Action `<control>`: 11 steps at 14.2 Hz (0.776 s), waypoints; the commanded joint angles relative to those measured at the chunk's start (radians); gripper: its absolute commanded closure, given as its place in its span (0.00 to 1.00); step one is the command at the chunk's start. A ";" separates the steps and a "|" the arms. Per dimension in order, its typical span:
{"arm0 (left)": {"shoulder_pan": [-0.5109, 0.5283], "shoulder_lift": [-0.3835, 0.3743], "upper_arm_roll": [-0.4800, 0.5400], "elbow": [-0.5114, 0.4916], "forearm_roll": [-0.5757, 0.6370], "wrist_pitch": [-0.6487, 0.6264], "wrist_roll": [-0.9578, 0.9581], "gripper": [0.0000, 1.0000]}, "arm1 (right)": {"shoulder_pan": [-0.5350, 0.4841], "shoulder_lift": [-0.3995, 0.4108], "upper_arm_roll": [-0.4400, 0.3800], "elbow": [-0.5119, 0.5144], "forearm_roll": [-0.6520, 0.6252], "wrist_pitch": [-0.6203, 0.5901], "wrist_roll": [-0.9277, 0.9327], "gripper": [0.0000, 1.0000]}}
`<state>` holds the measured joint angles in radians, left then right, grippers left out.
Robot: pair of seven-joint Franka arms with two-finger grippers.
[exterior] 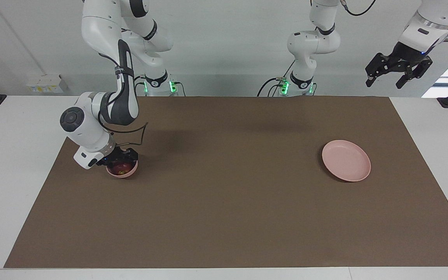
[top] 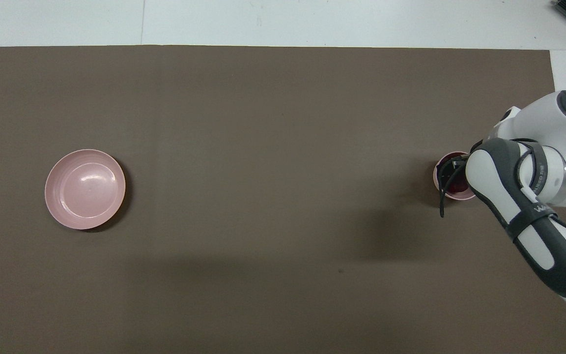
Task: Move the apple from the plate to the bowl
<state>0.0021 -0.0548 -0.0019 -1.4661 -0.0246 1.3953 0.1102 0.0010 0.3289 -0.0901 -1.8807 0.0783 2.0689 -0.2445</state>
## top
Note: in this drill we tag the dark red apple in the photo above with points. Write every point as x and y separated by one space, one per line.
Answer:
458 187

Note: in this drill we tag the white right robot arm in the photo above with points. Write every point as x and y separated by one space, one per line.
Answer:
533 196

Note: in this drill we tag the pink plate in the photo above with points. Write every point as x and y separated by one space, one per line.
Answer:
85 189

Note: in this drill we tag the pink bowl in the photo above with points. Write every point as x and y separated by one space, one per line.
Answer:
460 195

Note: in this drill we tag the brown table mat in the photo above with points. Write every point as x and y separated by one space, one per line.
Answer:
273 196

